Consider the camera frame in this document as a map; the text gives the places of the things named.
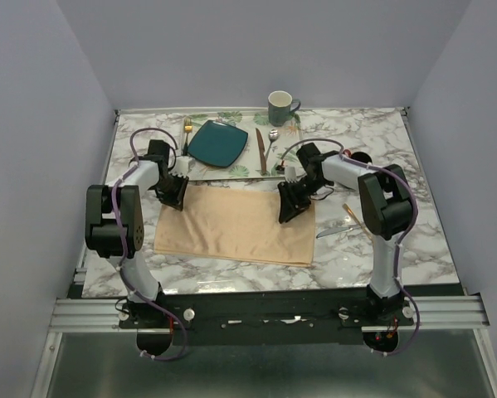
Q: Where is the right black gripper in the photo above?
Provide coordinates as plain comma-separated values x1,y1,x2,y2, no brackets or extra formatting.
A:
276,175,329,223

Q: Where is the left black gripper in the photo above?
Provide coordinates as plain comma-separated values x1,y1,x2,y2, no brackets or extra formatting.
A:
153,171,190,211

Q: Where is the orange cloth napkin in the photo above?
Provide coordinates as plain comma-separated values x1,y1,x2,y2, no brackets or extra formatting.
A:
153,185,316,267

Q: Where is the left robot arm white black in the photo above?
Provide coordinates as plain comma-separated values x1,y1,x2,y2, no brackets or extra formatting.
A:
85,139,188,328

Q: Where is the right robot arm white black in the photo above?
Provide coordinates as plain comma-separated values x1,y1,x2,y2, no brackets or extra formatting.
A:
278,140,418,325

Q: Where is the silver table knife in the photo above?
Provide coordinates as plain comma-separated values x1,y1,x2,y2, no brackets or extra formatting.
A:
316,226,357,239

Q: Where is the teal square plate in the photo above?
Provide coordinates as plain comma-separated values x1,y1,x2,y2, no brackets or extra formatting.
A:
188,120,248,168

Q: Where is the leaf pattern serving tray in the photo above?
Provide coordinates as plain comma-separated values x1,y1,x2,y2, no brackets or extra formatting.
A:
179,110,303,181

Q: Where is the silver spoon on tray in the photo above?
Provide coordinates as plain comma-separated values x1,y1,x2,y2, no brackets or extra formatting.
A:
265,129,280,160

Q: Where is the gold spoon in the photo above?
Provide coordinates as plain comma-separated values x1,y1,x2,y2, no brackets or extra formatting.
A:
343,203,373,242

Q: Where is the red brown small cup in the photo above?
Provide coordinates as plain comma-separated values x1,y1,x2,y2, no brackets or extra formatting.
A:
344,149,373,165

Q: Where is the grey green mug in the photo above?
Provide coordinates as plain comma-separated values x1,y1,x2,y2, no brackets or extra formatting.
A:
267,90,301,127

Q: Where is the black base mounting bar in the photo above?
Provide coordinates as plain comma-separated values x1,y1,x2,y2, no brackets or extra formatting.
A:
119,288,414,347

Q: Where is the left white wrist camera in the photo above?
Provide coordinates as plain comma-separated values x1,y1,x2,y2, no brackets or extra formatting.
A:
172,156,196,177

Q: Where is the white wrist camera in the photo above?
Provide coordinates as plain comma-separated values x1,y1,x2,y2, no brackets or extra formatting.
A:
275,164,299,183
172,156,196,177

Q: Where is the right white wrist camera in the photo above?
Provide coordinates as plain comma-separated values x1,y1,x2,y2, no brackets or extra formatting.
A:
275,164,299,183

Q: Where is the gold fork green handle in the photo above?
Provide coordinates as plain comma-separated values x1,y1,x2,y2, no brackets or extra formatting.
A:
182,117,192,156

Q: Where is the brown handled knife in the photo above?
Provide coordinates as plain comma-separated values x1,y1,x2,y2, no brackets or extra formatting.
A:
256,129,267,176

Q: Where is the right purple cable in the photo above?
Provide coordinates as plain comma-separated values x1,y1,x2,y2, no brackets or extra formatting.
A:
279,138,423,357

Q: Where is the purple cable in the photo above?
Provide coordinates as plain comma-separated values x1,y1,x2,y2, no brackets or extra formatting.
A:
279,138,423,357
110,127,189,362

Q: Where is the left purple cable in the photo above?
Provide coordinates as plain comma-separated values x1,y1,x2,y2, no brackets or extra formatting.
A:
110,127,189,362

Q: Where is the aluminium frame rail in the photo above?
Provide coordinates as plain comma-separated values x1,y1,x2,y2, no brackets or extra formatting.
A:
49,296,490,333

